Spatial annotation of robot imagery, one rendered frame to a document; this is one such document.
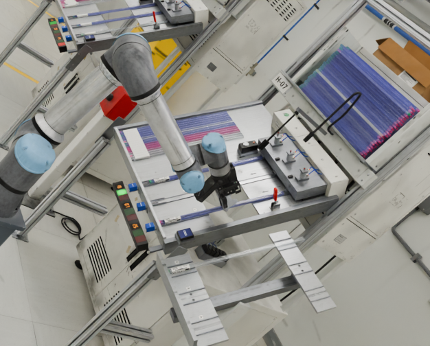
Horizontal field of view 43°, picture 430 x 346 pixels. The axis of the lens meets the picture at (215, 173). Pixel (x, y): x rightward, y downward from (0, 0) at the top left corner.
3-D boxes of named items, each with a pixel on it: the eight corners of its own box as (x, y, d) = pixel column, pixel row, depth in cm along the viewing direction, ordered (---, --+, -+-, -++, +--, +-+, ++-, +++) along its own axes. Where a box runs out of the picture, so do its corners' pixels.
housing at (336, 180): (323, 209, 218) (331, 183, 209) (268, 136, 251) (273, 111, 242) (341, 204, 221) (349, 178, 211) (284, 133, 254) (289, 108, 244)
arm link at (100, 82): (0, 152, 166) (133, 33, 155) (8, 132, 179) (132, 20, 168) (31, 178, 171) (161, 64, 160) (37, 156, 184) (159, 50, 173)
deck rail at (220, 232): (165, 255, 194) (165, 243, 190) (163, 250, 196) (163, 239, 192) (336, 209, 218) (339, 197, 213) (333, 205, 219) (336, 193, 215)
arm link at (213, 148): (196, 134, 183) (221, 128, 184) (202, 156, 191) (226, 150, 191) (201, 150, 178) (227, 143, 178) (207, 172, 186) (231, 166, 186)
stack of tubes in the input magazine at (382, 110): (362, 156, 208) (417, 106, 202) (297, 86, 242) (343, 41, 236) (375, 169, 217) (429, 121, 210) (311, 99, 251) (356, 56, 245)
